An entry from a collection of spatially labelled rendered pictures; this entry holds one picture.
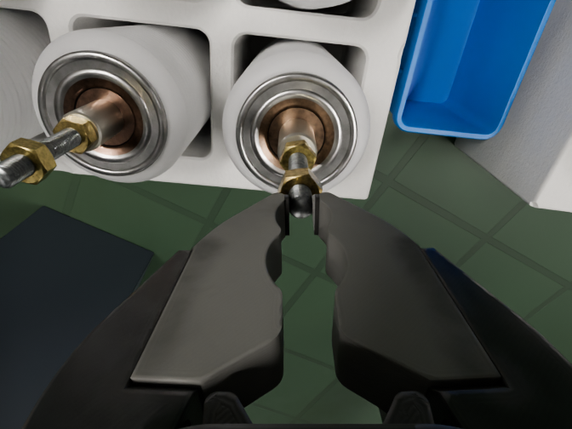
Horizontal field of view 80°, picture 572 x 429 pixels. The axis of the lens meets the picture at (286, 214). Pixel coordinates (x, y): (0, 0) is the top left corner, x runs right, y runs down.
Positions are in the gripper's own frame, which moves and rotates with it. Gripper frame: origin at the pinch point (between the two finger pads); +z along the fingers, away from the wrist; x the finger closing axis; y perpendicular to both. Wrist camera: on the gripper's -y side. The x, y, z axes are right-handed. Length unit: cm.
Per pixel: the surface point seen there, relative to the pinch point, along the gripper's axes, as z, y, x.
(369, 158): 16.9, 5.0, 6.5
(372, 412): 35, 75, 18
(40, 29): 19.2, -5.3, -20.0
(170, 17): 16.9, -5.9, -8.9
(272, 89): 9.5, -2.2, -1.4
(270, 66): 10.0, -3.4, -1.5
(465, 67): 32.8, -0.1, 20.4
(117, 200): 34.8, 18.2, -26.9
